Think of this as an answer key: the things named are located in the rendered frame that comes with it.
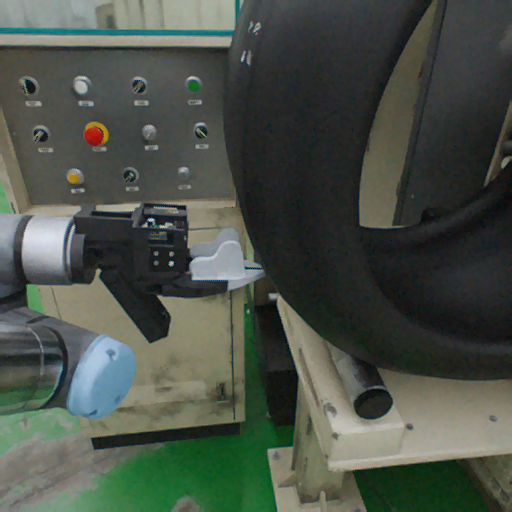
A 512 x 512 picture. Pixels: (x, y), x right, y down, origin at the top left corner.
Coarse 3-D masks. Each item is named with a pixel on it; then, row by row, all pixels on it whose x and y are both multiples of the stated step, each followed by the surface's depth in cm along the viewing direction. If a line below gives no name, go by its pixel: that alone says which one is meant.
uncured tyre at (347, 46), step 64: (256, 0) 31; (320, 0) 25; (384, 0) 24; (256, 64) 29; (320, 64) 26; (384, 64) 26; (256, 128) 30; (320, 128) 28; (256, 192) 33; (320, 192) 30; (320, 256) 33; (384, 256) 66; (448, 256) 66; (320, 320) 39; (384, 320) 37; (448, 320) 56
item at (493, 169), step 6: (510, 108) 79; (510, 114) 80; (510, 120) 80; (504, 126) 81; (510, 126) 81; (504, 132) 82; (510, 132) 82; (498, 138) 83; (504, 138) 82; (510, 138) 82; (498, 144) 83; (504, 144) 82; (510, 144) 81; (498, 150) 83; (504, 150) 82; (510, 150) 81; (498, 156) 84; (504, 156) 84; (510, 156) 83; (492, 162) 85; (498, 162) 85; (504, 162) 84; (492, 168) 85; (498, 168) 85; (492, 174) 86; (486, 180) 87
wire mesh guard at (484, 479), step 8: (488, 456) 96; (504, 456) 90; (472, 464) 100; (480, 472) 98; (488, 472) 96; (496, 472) 93; (480, 480) 98; (488, 480) 96; (504, 480) 90; (488, 488) 95; (496, 488) 95; (496, 496) 93; (496, 504) 93; (504, 504) 91
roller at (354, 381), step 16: (336, 352) 50; (336, 368) 50; (352, 368) 47; (368, 368) 46; (352, 384) 46; (368, 384) 44; (384, 384) 45; (352, 400) 45; (368, 400) 43; (384, 400) 44; (368, 416) 45
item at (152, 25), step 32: (0, 0) 75; (32, 0) 75; (64, 0) 76; (96, 0) 77; (128, 0) 77; (160, 0) 78; (192, 0) 78; (224, 0) 79; (0, 32) 77; (32, 32) 77; (64, 32) 78; (96, 32) 78; (128, 32) 79; (160, 32) 80; (192, 32) 80; (224, 32) 81
